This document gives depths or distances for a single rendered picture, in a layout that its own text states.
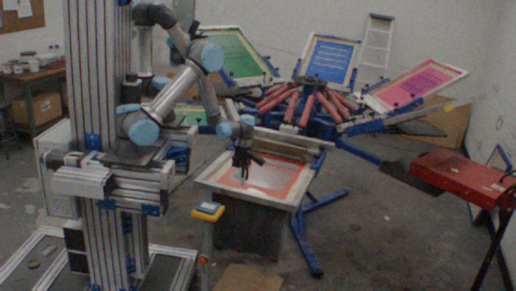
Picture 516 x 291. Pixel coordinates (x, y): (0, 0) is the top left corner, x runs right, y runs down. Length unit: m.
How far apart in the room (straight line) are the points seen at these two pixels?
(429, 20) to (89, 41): 5.32
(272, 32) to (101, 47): 5.07
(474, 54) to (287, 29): 2.90
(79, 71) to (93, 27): 0.23
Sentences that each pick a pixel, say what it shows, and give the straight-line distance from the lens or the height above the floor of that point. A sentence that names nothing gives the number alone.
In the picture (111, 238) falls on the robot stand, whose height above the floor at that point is 0.65.
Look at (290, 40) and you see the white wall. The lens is 6.79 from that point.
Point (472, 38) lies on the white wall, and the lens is 6.65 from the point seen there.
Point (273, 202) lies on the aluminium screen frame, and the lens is 2.15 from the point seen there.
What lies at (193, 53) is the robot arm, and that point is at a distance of 1.79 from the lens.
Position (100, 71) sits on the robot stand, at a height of 1.60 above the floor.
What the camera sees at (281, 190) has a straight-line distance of 2.33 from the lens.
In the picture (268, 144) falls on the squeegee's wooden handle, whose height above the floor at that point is 1.04.
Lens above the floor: 2.06
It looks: 27 degrees down
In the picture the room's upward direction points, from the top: 6 degrees clockwise
